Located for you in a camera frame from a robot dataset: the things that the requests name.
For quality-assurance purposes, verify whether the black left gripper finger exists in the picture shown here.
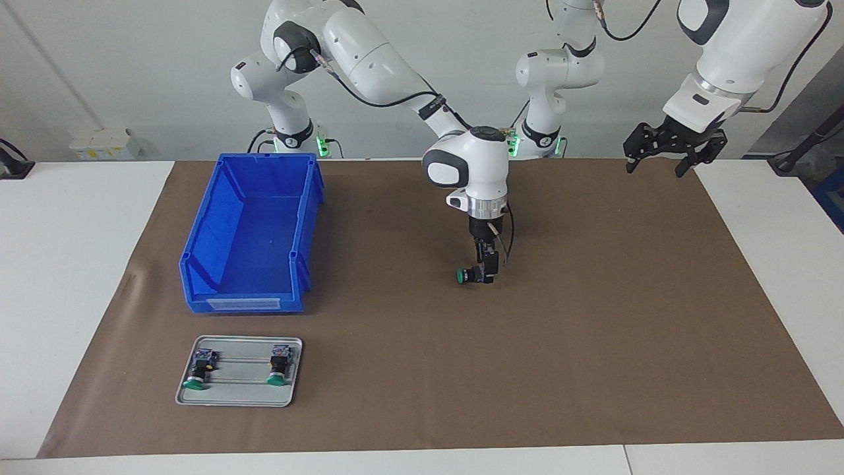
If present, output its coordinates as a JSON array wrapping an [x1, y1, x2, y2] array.
[[674, 129, 728, 177], [624, 122, 661, 174]]

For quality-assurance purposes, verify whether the green push button white label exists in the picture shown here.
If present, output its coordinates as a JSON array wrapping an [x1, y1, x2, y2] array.
[[266, 343, 294, 386]]

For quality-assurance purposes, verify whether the green push button blue label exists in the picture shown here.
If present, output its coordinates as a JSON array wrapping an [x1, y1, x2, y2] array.
[[183, 348, 218, 391]]

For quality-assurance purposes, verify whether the black stand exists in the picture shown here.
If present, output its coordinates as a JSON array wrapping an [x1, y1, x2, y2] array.
[[768, 109, 844, 175]]

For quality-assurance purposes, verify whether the brown paper table mat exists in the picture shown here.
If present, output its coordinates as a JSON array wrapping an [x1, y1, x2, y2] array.
[[36, 158, 844, 459]]

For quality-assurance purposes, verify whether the blue crate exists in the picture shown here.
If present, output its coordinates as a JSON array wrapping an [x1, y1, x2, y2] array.
[[811, 165, 844, 233]]

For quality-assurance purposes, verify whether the blue plastic storage bin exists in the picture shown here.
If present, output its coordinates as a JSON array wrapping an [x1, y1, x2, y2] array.
[[179, 153, 325, 314]]

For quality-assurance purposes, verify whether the grey metal tray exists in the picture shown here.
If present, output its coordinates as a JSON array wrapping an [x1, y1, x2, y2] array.
[[175, 335, 303, 408]]

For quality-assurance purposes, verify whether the white socket box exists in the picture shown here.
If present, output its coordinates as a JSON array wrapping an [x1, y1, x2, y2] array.
[[69, 127, 140, 160]]

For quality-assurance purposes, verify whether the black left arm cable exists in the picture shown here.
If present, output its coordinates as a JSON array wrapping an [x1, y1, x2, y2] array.
[[544, 0, 833, 113]]

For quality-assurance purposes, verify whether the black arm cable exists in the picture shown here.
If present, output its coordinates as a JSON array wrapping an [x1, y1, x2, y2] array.
[[277, 46, 516, 268], [544, 0, 833, 113]]

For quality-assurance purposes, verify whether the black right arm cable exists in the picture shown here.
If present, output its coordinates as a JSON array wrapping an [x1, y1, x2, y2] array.
[[277, 46, 516, 268]]

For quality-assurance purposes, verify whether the black device with cable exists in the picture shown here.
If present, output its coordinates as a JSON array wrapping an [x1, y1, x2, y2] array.
[[0, 139, 35, 180]]

